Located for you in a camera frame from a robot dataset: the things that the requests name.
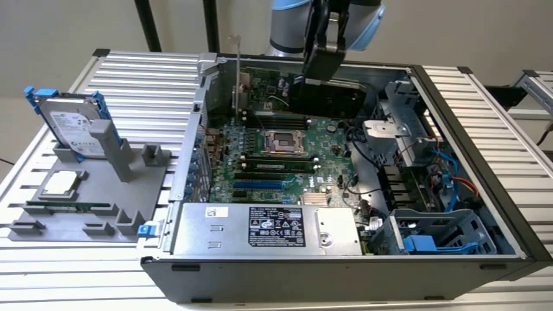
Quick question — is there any black grey PC case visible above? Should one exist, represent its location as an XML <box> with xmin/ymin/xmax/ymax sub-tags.
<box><xmin>136</xmin><ymin>53</ymin><xmax>553</xmax><ymax>305</ymax></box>

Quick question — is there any green motherboard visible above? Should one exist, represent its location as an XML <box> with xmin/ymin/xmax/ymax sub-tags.
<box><xmin>207</xmin><ymin>115</ymin><xmax>357</xmax><ymax>208</ymax></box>

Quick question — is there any black RAM stick with label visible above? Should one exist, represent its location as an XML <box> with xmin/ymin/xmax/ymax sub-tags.
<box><xmin>245</xmin><ymin>161</ymin><xmax>319</xmax><ymax>172</ymax></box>

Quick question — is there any aluminium side table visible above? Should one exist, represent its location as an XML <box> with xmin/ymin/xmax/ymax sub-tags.
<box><xmin>508</xmin><ymin>69</ymin><xmax>553</xmax><ymax>146</ymax></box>

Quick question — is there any red flat cable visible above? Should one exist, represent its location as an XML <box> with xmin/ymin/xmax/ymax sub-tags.
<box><xmin>453</xmin><ymin>176</ymin><xmax>481</xmax><ymax>197</ymax></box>

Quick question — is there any black expansion slot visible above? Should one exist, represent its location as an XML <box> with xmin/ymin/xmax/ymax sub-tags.
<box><xmin>235</xmin><ymin>171</ymin><xmax>287</xmax><ymax>182</ymax></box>

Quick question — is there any grey power supply unit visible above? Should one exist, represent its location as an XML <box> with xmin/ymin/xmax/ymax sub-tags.
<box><xmin>171</xmin><ymin>203</ymin><xmax>363</xmax><ymax>257</ymax></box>

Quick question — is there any grey blue drive cage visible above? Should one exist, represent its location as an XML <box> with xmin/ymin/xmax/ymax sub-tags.
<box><xmin>373</xmin><ymin>208</ymin><xmax>499</xmax><ymax>257</ymax></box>

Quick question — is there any CPU socket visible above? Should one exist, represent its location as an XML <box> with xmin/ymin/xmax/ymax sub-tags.
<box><xmin>257</xmin><ymin>128</ymin><xmax>308</xmax><ymax>156</ymax></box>

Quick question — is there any blue drive carrier handle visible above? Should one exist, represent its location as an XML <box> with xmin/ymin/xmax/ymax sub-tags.
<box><xmin>404</xmin><ymin>235</ymin><xmax>437</xmax><ymax>255</ymax></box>

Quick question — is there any silver CPU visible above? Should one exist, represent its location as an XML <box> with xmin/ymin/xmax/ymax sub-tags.
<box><xmin>40</xmin><ymin>170</ymin><xmax>87</xmax><ymax>195</ymax></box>

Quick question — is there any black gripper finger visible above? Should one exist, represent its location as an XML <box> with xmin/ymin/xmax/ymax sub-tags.
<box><xmin>301</xmin><ymin>47</ymin><xmax>348</xmax><ymax>87</ymax></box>

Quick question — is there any silver metal bracket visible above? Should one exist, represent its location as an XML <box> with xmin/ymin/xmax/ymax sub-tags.
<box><xmin>361</xmin><ymin>119</ymin><xmax>412</xmax><ymax>143</ymax></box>

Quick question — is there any grey parts rack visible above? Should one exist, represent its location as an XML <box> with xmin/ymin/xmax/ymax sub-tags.
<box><xmin>8</xmin><ymin>119</ymin><xmax>181</xmax><ymax>243</ymax></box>

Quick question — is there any blue expansion slot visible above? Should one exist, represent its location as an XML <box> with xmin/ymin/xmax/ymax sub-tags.
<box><xmin>232</xmin><ymin>181</ymin><xmax>284</xmax><ymax>192</ymax></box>

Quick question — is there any black stand pole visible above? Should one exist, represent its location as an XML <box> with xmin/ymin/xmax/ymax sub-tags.
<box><xmin>133</xmin><ymin>0</ymin><xmax>164</xmax><ymax>52</ymax></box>
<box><xmin>203</xmin><ymin>0</ymin><xmax>220</xmax><ymax>53</ymax></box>

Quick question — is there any blue case latch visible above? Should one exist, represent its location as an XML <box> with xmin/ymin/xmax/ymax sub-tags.
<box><xmin>136</xmin><ymin>220</ymin><xmax>156</xmax><ymax>239</ymax></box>

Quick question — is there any silver heatsink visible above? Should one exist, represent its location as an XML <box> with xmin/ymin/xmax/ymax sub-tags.
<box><xmin>301</xmin><ymin>192</ymin><xmax>332</xmax><ymax>207</ymax></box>

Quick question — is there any green graphics card black cooler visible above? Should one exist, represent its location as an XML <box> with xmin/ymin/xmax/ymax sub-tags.
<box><xmin>227</xmin><ymin>34</ymin><xmax>369</xmax><ymax>120</ymax></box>

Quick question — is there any hard disk in blue carrier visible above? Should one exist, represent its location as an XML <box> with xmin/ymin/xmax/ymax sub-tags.
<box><xmin>24</xmin><ymin>86</ymin><xmax>115</xmax><ymax>163</ymax></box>

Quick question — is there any green RAM stick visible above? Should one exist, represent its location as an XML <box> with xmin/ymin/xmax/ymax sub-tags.
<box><xmin>25</xmin><ymin>200</ymin><xmax>113</xmax><ymax>211</ymax></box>

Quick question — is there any grey metal drive bay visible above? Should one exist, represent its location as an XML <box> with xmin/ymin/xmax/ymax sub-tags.
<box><xmin>375</xmin><ymin>80</ymin><xmax>447</xmax><ymax>168</ymax></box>

